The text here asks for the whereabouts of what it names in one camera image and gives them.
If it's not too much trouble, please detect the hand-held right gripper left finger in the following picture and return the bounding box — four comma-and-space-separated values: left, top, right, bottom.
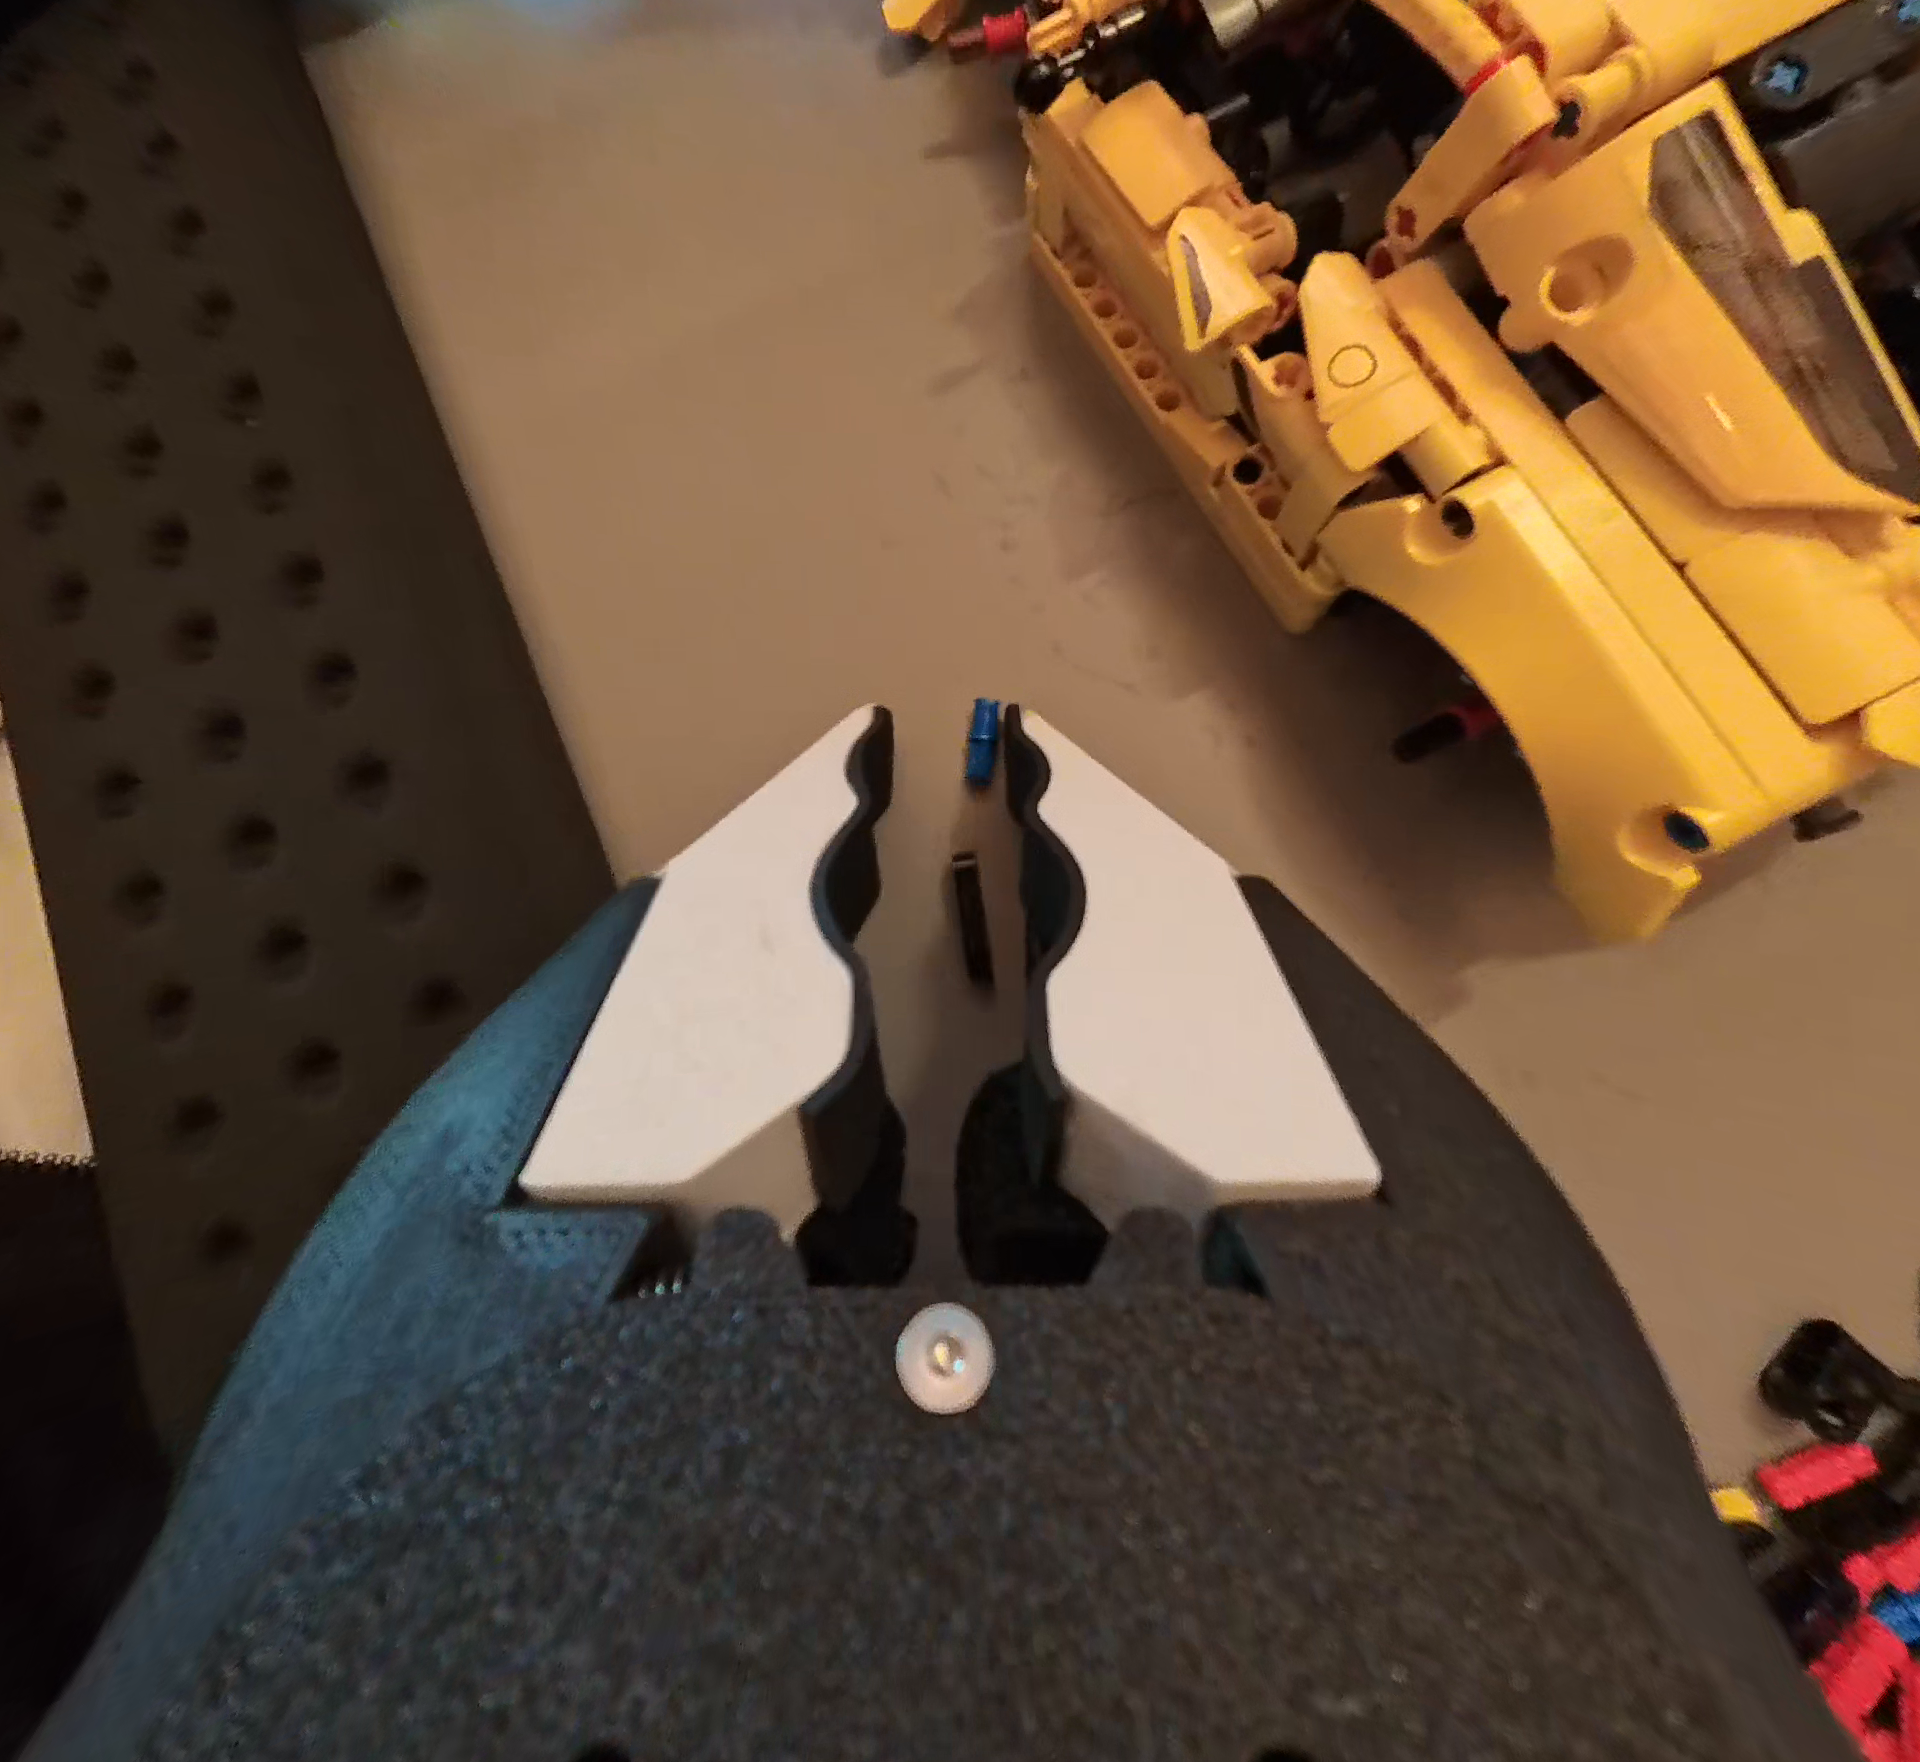
516, 707, 919, 1288

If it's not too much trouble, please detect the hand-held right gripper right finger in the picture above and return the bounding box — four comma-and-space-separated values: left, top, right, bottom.
957, 707, 1384, 1288

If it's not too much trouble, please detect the yellow toy car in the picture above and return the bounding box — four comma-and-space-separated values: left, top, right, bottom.
883, 0, 1920, 945

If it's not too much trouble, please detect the person's fleece-lined jacket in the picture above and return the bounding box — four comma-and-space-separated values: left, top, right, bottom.
0, 707, 182, 1762

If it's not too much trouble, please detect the cluster of red blue pieces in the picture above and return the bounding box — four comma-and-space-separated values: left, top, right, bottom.
1707, 1319, 1920, 1762

